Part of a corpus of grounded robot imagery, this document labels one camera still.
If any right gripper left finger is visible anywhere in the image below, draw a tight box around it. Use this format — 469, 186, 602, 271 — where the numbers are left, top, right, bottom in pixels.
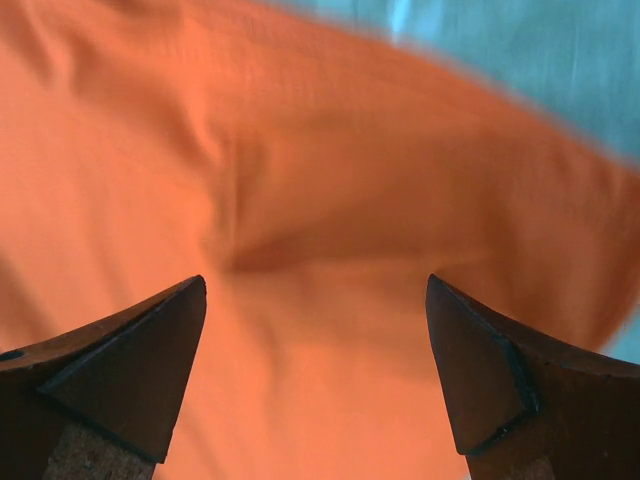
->
1, 275, 206, 479

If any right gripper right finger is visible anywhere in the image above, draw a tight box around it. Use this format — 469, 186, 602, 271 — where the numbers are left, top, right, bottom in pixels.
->
426, 275, 639, 480

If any orange t shirt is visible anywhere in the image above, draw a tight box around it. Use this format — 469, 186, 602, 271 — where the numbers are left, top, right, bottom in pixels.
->
1, 1, 639, 479

